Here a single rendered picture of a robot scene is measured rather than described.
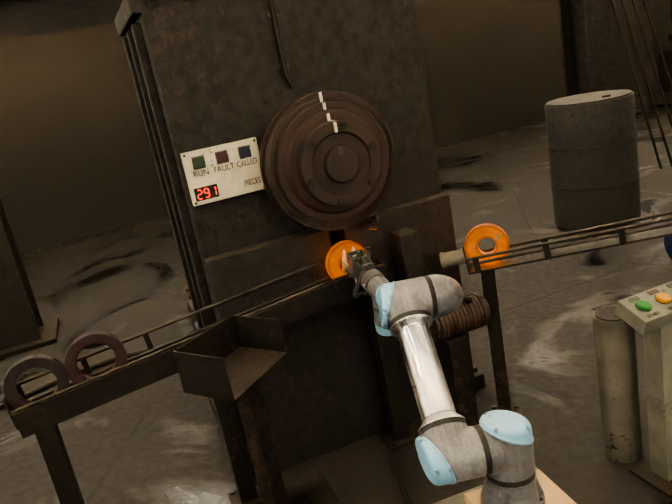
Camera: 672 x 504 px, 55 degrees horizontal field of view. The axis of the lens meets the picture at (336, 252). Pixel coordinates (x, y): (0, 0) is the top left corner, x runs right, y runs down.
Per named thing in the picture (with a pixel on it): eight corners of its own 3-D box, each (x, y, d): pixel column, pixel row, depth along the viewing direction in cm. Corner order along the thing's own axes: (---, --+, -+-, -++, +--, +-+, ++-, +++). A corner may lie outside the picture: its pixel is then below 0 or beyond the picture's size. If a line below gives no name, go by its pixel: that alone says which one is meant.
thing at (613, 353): (596, 451, 225) (584, 313, 210) (623, 438, 229) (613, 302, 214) (622, 468, 214) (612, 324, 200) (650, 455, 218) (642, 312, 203)
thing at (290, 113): (276, 242, 225) (246, 106, 212) (396, 209, 240) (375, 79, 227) (282, 246, 219) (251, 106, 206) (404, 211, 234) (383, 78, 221)
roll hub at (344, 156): (306, 213, 216) (289, 129, 209) (381, 193, 225) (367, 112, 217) (311, 216, 211) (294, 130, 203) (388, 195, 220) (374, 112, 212)
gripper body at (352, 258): (364, 246, 225) (379, 262, 215) (365, 267, 229) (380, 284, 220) (343, 252, 223) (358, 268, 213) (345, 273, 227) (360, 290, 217)
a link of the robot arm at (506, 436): (545, 476, 150) (541, 424, 146) (489, 489, 148) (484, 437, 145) (523, 448, 161) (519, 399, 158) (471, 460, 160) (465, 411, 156)
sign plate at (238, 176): (193, 205, 221) (179, 153, 216) (265, 187, 229) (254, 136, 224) (194, 206, 219) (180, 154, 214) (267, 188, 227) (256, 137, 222)
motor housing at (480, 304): (440, 430, 254) (420, 304, 240) (488, 411, 261) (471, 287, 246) (458, 445, 243) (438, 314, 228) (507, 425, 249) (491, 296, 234)
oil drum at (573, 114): (537, 223, 491) (525, 104, 466) (599, 204, 509) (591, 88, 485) (594, 237, 437) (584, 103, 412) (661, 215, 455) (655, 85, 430)
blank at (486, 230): (486, 271, 241) (486, 275, 238) (456, 242, 240) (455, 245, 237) (518, 244, 235) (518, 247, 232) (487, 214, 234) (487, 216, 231)
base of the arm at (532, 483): (558, 511, 152) (556, 474, 150) (501, 531, 149) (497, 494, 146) (523, 476, 166) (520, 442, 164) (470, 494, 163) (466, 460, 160)
